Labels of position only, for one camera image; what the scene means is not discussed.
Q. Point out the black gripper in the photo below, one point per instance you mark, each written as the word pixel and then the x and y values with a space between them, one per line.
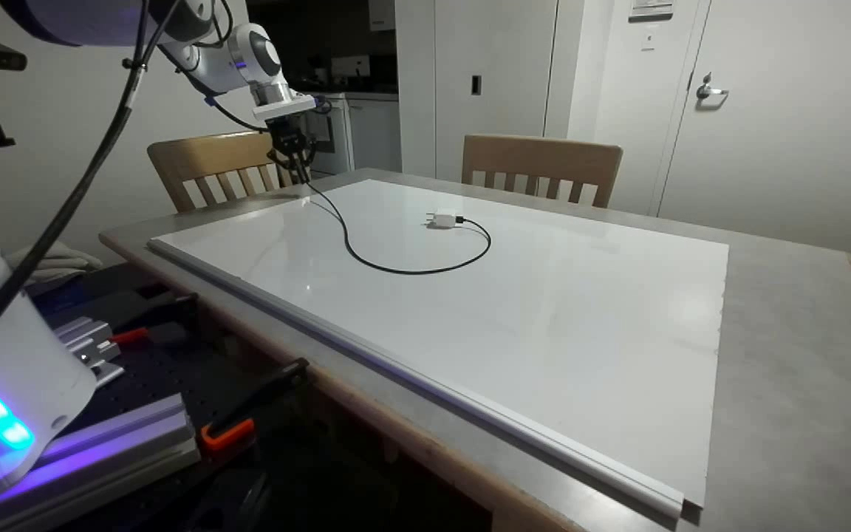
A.
pixel 293 133

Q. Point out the silver metal bracket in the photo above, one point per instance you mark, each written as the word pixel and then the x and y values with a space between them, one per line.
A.
pixel 89 349

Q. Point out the white kitchen appliance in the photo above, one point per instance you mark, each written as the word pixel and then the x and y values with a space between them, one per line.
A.
pixel 337 136

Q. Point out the white whiteboard with metal rail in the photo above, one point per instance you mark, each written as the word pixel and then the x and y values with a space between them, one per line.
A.
pixel 545 373

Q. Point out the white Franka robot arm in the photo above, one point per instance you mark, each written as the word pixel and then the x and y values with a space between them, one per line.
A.
pixel 220 48

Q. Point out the wall sign plate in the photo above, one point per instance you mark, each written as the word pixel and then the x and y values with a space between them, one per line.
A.
pixel 652 9

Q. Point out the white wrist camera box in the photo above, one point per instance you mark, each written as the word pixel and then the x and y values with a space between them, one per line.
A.
pixel 285 107

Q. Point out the crumpled beige cloth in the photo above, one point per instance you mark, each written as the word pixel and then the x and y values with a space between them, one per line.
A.
pixel 58 266

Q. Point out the white wall switch plate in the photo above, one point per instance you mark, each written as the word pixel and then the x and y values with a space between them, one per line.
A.
pixel 647 42

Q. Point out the wooden slat-back chair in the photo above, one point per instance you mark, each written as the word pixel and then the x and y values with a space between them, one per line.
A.
pixel 209 153
pixel 545 157

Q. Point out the aluminium extrusion rail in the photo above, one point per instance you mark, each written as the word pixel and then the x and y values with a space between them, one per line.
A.
pixel 132 444

